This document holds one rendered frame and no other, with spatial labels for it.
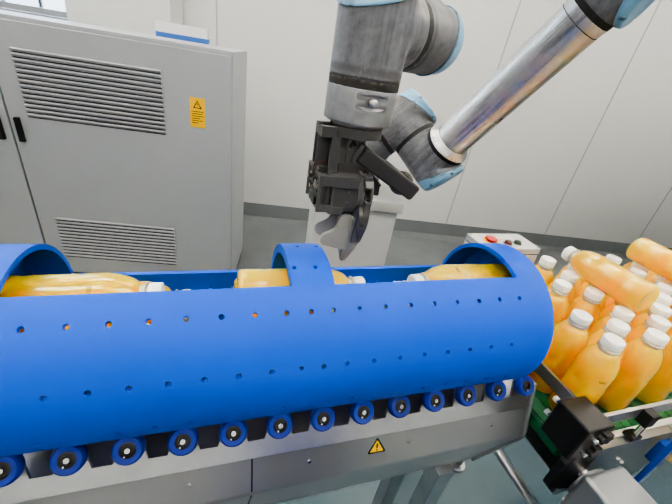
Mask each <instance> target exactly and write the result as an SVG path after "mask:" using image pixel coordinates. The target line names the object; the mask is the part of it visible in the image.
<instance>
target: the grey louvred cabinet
mask: <svg viewBox="0 0 672 504"><path fill-rule="evenodd" d="M246 77H247V51H244V50H238V49H232V48H226V47H220V46H214V45H209V46H202V45H196V44H189V43H183V42H177V41H171V40H165V39H159V38H156V36H155V35H149V34H143V33H137V32H131V31H125V30H119V29H113V28H107V27H101V26H96V25H90V24H84V23H78V22H72V21H66V20H60V19H54V18H48V17H42V16H36V15H30V14H24V13H18V12H12V11H6V10H1V9H0V244H48V245H51V246H53V247H55V248H57V249H58V250H59V251H60V252H61V253H62V254H63V255H64V256H65V257H66V259H67V260H68V262H69V264H70V266H71V268H72V270H73V272H74V273H106V272H108V273H117V272H159V271H200V270H237V268H238V265H239V261H240V258H241V251H242V247H243V208H244V164H245V121H246Z"/></svg>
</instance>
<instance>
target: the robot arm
mask: <svg viewBox="0 0 672 504"><path fill-rule="evenodd" d="M654 1H655V0H566V1H565V2H564V3H563V4H562V5H561V6H560V7H559V8H558V9H557V10H556V11H555V13H554V14H553V15H552V16H551V17H550V18H549V19H548V20H547V21H546V22H545V23H544V24H543V25H542V26H541V27H540V28H539V29H538V30H537V31H536V32H535V33H534V34H533V35H532V36H531V37H530V38H529V39H528V40H527V41H526V42H525V43H524V44H523V45H522V46H521V47H520V48H519V49H518V50H517V51H516V52H515V53H514V54H513V55H512V56H511V57H510V58H509V59H508V60H507V61H506V62H505V63H504V64H503V65H502V66H501V67H500V68H499V69H498V70H497V71H496V72H495V73H494V74H493V75H492V76H491V77H490V78H489V79H488V80H487V81H486V82H485V83H484V84H483V85H482V86H481V87H480V88H479V89H478V90H477V91H476V92H475V93H474V94H473V95H472V96H471V97H470V98H469V99H468V100H467V101H466V102H465V103H464V104H463V105H462V106H461V107H460V108H459V109H458V110H457V111H456V112H455V113H454V114H453V115H452V116H451V117H450V118H449V120H448V121H447V122H446V123H445V124H436V125H434V124H435V123H436V121H437V118H436V115H435V114H434V112H433V110H432V108H431V107H430V106H429V104H428V103H427V102H426V100H425V99H424V98H423V97H422V96H421V95H420V94H419V93H418V92H417V91H416V90H414V89H407V90H406V91H404V92H403V93H401V94H399V95H397V93H398V91H399V86H400V82H401V77H402V73H403V72H405V73H412V74H416V75H418V76H429V75H436V74H439V73H441V72H443V71H444V70H446V69H447V68H448V67H450V66H451V65H452V63H453V62H454V61H455V60H456V58H457V57H458V55H459V53H460V51H461V48H462V46H463V42H464V34H465V31H464V24H463V21H462V18H461V17H460V15H459V14H458V12H457V11H456V10H455V9H454V8H453V7H452V6H449V5H445V4H444V3H443V2H442V1H441V0H337V2H338V8H337V16H336V24H335V32H334V40H333V48H332V55H331V63H330V72H329V80H328V84H327V92H326V100H325V109H324V116H325V117H326V118H328V119H329V120H330V122H329V121H320V120H317V122H316V130H315V139H314V147H313V156H312V160H309V165H308V174H307V183H306V192H305V193H306V194H308V196H309V198H310V200H311V202H312V204H313V206H314V208H315V212H327V214H330V215H329V217H328V218H326V219H324V220H321V221H319V222H317V223H316V225H315V232H316V233H317V234H318V235H321V236H320V242H321V244H323V245H325V246H329V247H333V248H337V249H338V253H339V259H340V261H343V260H345V259H346V258H347V257H348V256H349V255H350V254H351V252H352V251H353V250H354V249H355V248H356V246H357V245H358V243H359V242H360V241H361V239H362V237H363V235H364V233H365V230H366V228H367V225H368V221H369V215H370V209H371V205H372V201H373V195H374V181H373V176H374V175H375V176H376V177H377V178H379V179H380V180H382V181H383V182H384V183H386V184H387V185H388V186H389V187H390V189H391V191H392V192H393V193H394V194H397V195H402V196H403V197H405V198H406V199H408V200H411V199H412V198H413V197H414V196H415V195H416V193H417V192H418V191H419V187H418V186H417V185H416V184H415V183H414V182H413V181H414V180H413V178H412V176H413V177H414V179H415V180H416V182H417V183H418V184H419V186H420V187H421V188H422V189H423V190H424V191H430V190H433V189H435V188H437V187H439V186H441V185H442V184H444V183H446V182H448V181H449V180H451V179H453V178H454V177H456V176H457V175H459V174H460V173H461V172H462V171H463V170H464V168H463V165H462V164H461V163H462V162H464V161H465V160H466V158H467V155H468V149H470V148H471V147H472V146H473V145H474V144H475V143H477V142H478V141H479V140H480V139H481V138H482V137H484V136H485V135H486V134H487V133H488V132H489V131H491V130H492V129H493V128H494V127H495V126H496V125H498V124H499V123H500V122H501V121H502V120H503V119H505V118H506V117H507V116H508V115H509V114H510V113H512V112H513V111H514V110H515V109H516V108H517V107H519V106H520V105H521V104H522V103H523V102H524V101H526V100H527V99H528V98H529V97H530V96H531V95H533V94H534V93H535V92H536V91H537V90H538V89H540V88H541V87H542V86H543V85H544V84H545V83H547V82H548V81H549V80H550V79H551V78H553V77H554V76H555V75H556V74H557V73H558V72H560V71H561V70H562V69H563V68H564V67H565V66H567V65H568V64H569V63H570V62H571V61H572V60H574V59H575V58H576V57H577V56H578V55H579V54H581V53H582V52H583V51H584V50H585V49H586V48H588V47H589V46H590V45H591V44H592V43H593V42H595V41H596V40H597V39H598V38H599V37H600V36H602V35H603V34H605V33H607V32H608V31H609V30H611V29H612V28H613V27H614V28H617V29H622V28H624V27H626V26H627V25H629V24H630V23H631V22H632V21H633V20H634V19H636V18H637V17H638V16H640V15H641V14H642V13H643V12H644V11H645V10H646V9H647V8H648V7H649V6H650V5H651V4H652V3H653V2H654ZM349 142H350V143H349ZM395 152H397V154H398V155H399V157H400V158H401V160H402V161H403V162H404V164H405V165H406V167H407V168H408V170H409V171H410V173H411V174H412V176H411V175H410V174H409V173H408V172H406V171H400V170H398V169H397V168H396V167H394V166H393V165H392V164H391V163H389V162H388V161H387V159H388V157H389V156H390V155H392V154H393V153H395ZM309 183H310V186H309Z"/></svg>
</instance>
